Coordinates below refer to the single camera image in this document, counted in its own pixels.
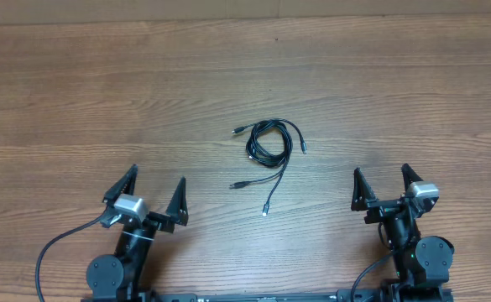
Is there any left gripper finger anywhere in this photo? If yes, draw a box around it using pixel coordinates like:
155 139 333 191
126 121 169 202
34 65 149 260
102 164 138 206
165 177 189 227

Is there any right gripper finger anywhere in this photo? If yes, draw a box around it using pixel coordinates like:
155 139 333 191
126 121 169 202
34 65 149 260
351 168 378 211
401 163 422 191

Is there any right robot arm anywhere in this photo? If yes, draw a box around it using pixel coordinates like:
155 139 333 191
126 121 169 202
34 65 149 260
348 164 455 302

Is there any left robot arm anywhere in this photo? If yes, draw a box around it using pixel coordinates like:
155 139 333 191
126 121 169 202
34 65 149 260
86 164 189 302

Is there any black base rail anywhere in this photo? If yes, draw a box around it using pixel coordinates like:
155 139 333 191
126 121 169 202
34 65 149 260
144 288 456 302

